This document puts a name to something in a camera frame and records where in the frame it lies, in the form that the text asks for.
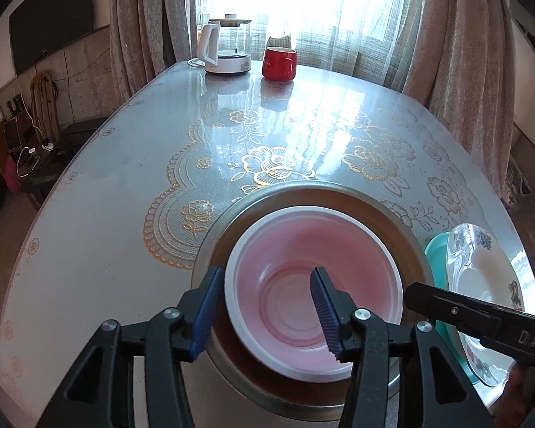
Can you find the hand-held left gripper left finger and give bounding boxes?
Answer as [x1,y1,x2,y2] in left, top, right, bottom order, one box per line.
[36,266,226,428]

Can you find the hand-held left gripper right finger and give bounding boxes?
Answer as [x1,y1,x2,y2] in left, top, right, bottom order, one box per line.
[310,266,500,428]

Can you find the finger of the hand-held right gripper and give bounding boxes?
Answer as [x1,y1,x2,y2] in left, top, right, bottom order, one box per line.
[403,282,511,345]

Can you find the white plate with red print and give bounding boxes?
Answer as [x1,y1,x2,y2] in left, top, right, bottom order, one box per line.
[446,222,528,388]

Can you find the red plastic bowl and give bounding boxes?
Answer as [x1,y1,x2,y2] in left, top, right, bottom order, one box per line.
[224,207,404,383]

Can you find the stainless steel bowl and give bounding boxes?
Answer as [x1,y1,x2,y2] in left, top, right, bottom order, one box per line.
[191,182,435,420]

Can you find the person's right hand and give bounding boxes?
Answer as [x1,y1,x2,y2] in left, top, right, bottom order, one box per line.
[490,363,535,424]

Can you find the teal plate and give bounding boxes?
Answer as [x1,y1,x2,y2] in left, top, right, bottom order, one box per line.
[424,233,480,386]

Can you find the gold floral lace tablecloth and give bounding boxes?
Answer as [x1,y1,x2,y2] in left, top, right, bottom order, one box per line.
[143,67,513,277]

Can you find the dark wooden low table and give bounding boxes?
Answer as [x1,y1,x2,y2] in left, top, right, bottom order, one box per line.
[24,118,112,208]

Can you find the grey velvet curtain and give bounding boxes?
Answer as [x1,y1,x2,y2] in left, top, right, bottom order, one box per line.
[401,0,518,188]
[109,0,206,103]

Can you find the pink plastic bin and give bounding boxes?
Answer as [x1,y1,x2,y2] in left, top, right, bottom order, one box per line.
[4,159,19,193]

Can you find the white electric glass kettle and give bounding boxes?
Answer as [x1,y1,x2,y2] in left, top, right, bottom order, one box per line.
[188,14,253,76]

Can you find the red mug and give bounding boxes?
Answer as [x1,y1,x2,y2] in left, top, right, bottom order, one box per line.
[261,46,297,82]

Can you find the wooden chair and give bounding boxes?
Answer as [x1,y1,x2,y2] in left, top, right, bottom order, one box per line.
[29,70,62,143]

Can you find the white sheer curtain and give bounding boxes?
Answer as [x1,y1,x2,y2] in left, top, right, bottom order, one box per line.
[200,0,424,90]

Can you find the white charger cable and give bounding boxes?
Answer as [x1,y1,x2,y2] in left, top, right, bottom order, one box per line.
[17,143,56,177]

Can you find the black wall television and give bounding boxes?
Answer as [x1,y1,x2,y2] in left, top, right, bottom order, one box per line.
[9,0,95,76]

